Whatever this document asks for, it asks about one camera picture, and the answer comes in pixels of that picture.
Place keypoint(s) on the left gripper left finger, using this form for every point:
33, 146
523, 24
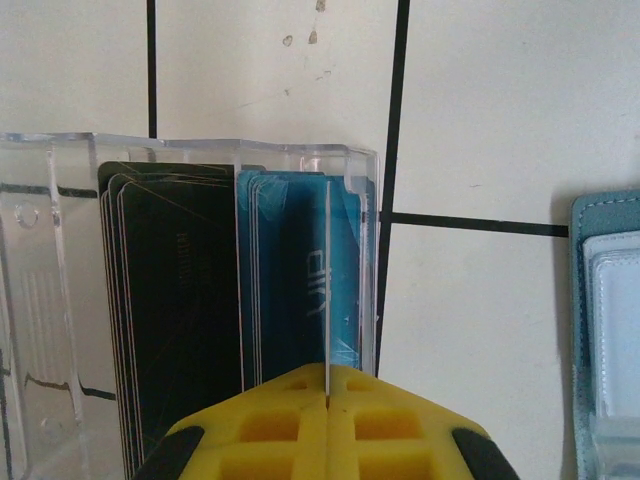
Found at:
270, 430

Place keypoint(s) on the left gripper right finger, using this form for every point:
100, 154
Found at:
395, 435

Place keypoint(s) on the blue credit card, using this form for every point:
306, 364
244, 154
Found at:
290, 280
327, 275
247, 250

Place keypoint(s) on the black credit card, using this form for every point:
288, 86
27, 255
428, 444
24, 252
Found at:
180, 300
120, 300

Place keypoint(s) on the stack of black cards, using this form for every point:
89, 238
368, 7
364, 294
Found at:
200, 167

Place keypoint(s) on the clear acrylic card box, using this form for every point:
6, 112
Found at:
75, 150

